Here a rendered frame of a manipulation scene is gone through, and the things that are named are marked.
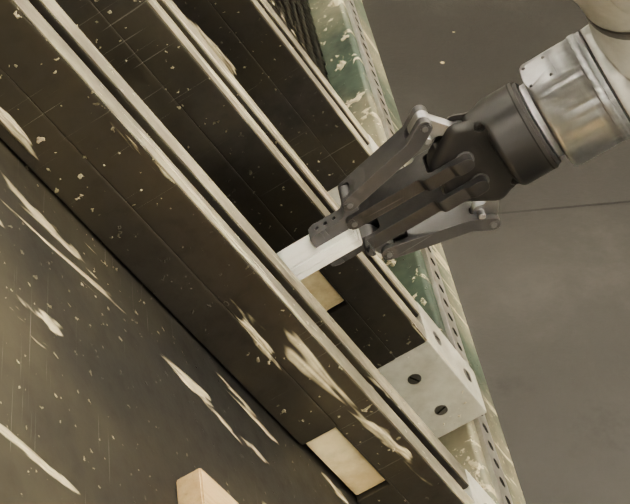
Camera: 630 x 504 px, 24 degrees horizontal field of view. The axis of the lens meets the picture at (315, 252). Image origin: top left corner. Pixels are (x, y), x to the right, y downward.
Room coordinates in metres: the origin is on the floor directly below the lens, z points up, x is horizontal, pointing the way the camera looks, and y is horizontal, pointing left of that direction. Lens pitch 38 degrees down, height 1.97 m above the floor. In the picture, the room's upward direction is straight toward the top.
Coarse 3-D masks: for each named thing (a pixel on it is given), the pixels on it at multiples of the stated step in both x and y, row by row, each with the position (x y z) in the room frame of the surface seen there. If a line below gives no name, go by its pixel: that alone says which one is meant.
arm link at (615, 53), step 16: (592, 32) 0.93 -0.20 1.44; (608, 32) 0.90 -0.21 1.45; (592, 48) 0.93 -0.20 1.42; (608, 48) 0.91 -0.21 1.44; (624, 48) 0.90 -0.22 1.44; (608, 64) 0.92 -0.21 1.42; (624, 64) 0.90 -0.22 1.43; (608, 80) 0.91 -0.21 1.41; (624, 80) 0.91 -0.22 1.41; (624, 96) 0.90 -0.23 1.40
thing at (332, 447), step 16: (336, 432) 0.81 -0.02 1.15; (320, 448) 0.81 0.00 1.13; (336, 448) 0.81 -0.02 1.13; (352, 448) 0.81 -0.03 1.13; (336, 464) 0.81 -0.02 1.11; (352, 464) 0.81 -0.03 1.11; (368, 464) 0.81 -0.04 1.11; (352, 480) 0.81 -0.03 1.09; (368, 480) 0.81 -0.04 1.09; (384, 480) 0.82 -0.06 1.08
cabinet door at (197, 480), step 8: (192, 472) 0.63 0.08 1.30; (200, 472) 0.62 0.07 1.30; (184, 480) 0.62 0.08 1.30; (192, 480) 0.62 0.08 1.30; (200, 480) 0.62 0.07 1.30; (208, 480) 0.62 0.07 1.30; (184, 488) 0.62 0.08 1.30; (192, 488) 0.61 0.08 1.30; (200, 488) 0.61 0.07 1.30; (208, 488) 0.61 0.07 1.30; (216, 488) 0.62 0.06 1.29; (184, 496) 0.61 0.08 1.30; (192, 496) 0.61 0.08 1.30; (200, 496) 0.60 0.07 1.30; (208, 496) 0.61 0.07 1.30; (216, 496) 0.61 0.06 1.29; (224, 496) 0.62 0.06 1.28
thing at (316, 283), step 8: (304, 280) 1.04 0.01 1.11; (312, 280) 1.04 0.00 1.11; (320, 280) 1.04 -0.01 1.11; (312, 288) 1.04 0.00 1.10; (320, 288) 1.04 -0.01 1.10; (328, 288) 1.04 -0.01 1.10; (320, 296) 1.04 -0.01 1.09; (328, 296) 1.04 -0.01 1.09; (336, 296) 1.04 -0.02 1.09; (328, 304) 1.04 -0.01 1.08; (336, 304) 1.04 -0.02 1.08
